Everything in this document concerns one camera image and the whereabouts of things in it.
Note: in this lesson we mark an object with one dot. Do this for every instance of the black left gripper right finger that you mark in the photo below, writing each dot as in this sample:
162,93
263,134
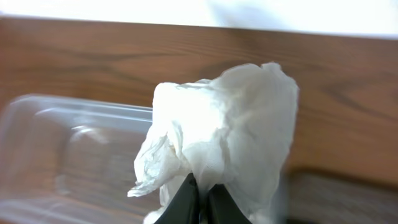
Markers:
221,208

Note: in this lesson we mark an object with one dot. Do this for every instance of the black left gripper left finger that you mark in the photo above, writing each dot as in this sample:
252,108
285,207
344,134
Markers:
184,207

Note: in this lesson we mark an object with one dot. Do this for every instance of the white napkin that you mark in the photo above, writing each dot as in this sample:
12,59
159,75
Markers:
234,130

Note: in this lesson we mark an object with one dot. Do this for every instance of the dark brown tray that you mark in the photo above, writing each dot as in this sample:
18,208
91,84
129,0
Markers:
310,196

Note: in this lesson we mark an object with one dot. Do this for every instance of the clear plastic bin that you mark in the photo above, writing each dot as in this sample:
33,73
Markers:
68,160

